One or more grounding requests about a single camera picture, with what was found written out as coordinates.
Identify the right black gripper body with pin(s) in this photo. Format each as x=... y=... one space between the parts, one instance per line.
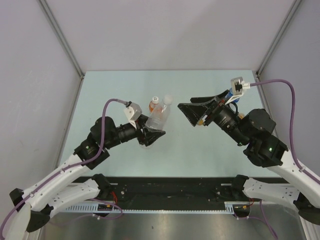
x=215 y=106

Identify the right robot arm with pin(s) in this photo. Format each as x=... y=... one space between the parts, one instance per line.
x=263 y=149

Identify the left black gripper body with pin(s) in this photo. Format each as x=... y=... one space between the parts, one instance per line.
x=140 y=136

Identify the right aluminium frame post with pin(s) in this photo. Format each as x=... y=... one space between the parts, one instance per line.
x=279 y=35

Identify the clear water bottle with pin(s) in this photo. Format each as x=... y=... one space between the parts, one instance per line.
x=159 y=116

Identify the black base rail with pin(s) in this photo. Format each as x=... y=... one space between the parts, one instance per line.
x=188 y=192

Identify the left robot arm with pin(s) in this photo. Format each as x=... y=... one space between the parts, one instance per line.
x=50 y=196

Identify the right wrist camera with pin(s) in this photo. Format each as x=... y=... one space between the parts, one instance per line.
x=239 y=87

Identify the blue drink bottle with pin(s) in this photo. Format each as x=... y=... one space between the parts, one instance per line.
x=230 y=94

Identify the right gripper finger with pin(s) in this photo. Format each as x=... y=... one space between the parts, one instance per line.
x=194 y=112
x=208 y=98

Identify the orange juice bottle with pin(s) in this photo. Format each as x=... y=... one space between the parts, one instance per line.
x=241 y=115

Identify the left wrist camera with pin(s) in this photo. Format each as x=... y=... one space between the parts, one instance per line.
x=132 y=112

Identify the aluminium frame post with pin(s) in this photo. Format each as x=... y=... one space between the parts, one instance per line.
x=56 y=28
x=279 y=35

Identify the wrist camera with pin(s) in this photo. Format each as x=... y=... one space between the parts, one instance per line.
x=239 y=87
x=132 y=112

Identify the white cable duct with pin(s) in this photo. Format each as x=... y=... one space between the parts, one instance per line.
x=96 y=208

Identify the left aluminium frame post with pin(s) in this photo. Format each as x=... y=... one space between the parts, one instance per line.
x=56 y=28

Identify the orange drink bottle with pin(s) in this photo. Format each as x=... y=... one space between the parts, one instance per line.
x=153 y=103

